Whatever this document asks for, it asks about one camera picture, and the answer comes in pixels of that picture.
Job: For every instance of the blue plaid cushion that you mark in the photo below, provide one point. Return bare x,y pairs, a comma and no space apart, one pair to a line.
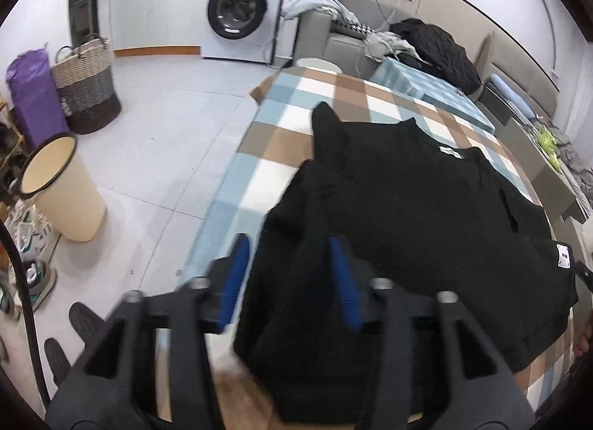
431,87

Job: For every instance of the black knit garment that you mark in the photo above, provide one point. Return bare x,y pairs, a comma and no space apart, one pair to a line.
417,203

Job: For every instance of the white round stool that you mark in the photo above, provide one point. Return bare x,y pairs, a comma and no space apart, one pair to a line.
317,64

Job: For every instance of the green gloves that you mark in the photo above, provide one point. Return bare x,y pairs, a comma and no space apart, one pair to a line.
549,142

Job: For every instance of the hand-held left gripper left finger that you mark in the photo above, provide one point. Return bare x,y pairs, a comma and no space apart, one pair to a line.
234,281

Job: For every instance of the grey upholstered headboard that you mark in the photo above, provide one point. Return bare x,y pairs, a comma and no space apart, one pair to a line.
514,59

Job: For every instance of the woven laundry basket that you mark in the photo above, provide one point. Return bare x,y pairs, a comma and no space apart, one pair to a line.
88,87

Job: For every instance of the dark grey clothing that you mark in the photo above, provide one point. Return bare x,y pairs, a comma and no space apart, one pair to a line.
574,161

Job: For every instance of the black quilted jacket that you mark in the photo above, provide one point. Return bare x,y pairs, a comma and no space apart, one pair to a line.
440,50

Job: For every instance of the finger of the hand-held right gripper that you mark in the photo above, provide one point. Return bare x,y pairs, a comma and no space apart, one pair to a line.
584,275

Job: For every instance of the person's right hand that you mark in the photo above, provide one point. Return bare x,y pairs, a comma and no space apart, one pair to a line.
585,339

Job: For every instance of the wooden shoe rack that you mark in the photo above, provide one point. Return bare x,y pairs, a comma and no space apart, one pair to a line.
11,142

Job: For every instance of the white sneakers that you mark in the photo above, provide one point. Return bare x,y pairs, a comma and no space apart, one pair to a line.
30,230

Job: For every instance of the black white striped pillow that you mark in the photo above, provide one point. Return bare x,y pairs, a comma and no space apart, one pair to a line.
354,24

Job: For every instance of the brown blue plaid blanket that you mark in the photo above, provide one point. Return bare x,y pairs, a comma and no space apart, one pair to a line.
287,142

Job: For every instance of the grey white clothing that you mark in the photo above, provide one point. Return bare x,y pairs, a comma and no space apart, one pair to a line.
387,45

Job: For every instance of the cream waste bin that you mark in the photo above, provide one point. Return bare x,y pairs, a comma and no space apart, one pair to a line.
69,198

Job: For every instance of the light blue pillow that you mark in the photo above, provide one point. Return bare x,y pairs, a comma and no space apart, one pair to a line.
514,91

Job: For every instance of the grey sofa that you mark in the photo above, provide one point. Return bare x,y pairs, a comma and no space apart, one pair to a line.
343,47

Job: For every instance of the white washing machine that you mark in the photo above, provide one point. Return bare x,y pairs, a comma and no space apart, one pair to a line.
217,45

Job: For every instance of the white cabinet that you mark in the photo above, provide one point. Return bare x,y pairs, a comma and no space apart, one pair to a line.
157,13

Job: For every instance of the grey sneaker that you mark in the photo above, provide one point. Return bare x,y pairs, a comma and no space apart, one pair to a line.
39,281

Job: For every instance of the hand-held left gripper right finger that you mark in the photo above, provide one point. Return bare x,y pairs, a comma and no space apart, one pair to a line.
345,281

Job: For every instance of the purple plastic bag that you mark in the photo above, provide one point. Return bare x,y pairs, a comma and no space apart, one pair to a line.
32,91

